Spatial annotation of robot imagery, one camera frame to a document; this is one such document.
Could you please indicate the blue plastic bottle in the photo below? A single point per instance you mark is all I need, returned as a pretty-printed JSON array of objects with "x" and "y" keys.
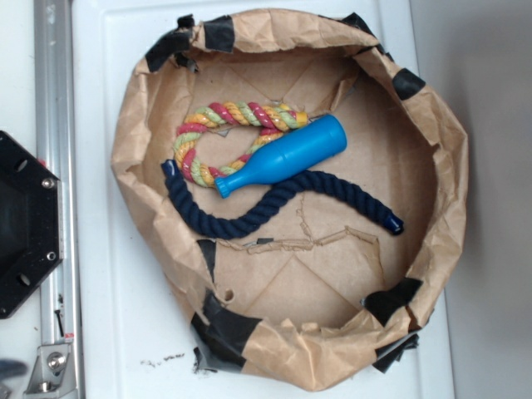
[{"x": 289, "y": 155}]

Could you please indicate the brown paper bag bin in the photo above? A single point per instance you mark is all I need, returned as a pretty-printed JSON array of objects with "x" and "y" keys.
[{"x": 319, "y": 292}]

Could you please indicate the black octagonal mount plate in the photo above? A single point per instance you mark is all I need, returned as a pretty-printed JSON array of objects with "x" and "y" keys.
[{"x": 30, "y": 224}]

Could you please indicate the aluminium extrusion rail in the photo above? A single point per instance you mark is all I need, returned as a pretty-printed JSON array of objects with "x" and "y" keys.
[{"x": 60, "y": 296}]

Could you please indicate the metal corner bracket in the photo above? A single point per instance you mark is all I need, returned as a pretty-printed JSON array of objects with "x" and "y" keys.
[{"x": 53, "y": 373}]

